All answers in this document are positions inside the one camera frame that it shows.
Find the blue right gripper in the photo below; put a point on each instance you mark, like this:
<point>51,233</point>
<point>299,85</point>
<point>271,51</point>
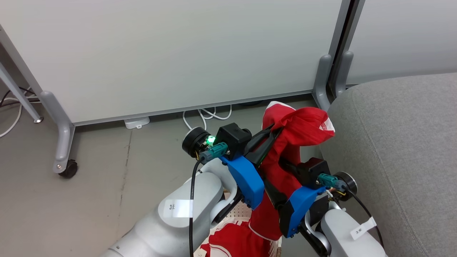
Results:
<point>300,203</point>

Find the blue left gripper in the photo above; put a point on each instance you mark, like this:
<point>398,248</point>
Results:
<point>248,182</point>

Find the plain red shirt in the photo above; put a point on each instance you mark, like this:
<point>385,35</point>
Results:
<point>303,128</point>

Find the red shorts with white stripes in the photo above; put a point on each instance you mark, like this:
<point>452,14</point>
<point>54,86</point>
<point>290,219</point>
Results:
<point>232,242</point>

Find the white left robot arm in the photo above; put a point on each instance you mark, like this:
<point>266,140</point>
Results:
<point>160,228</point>

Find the white label right arm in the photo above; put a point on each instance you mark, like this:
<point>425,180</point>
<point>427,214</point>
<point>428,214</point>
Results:
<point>362,229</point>

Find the white label left arm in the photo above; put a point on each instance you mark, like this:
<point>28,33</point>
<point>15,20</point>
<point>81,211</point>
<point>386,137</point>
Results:
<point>178,208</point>

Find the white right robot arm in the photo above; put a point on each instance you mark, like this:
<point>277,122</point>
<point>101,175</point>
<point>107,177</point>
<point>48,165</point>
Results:
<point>342,239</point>

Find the white perforated basket brown rim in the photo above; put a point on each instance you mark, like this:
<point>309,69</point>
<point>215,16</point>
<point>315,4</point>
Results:
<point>237,214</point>

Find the grey curved partition foot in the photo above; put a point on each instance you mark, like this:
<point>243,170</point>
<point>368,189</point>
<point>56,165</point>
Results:
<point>323,82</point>
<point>343,71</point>

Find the grey fabric sofa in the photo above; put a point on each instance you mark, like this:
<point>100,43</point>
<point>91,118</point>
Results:
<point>400,160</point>

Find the white plastic power box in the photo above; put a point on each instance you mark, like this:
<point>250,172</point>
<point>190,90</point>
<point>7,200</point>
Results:
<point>136,122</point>

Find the wide white partition panel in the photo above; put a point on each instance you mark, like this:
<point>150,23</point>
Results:
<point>160,53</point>

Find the narrow white partition panel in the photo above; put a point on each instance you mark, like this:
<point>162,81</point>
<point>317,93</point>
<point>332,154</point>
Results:
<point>403,35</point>

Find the grey partition foot with caster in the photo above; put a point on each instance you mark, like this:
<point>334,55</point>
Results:
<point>62,135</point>

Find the grey metal table leg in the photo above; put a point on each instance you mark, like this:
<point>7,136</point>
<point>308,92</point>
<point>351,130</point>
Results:
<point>19,94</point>

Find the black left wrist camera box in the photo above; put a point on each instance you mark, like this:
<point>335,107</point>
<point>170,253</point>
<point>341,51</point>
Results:
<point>234,139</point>

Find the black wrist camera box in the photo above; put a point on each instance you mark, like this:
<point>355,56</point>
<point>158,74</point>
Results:
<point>234,139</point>
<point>314,171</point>

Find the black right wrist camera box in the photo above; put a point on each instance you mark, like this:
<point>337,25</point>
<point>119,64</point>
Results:
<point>314,171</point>

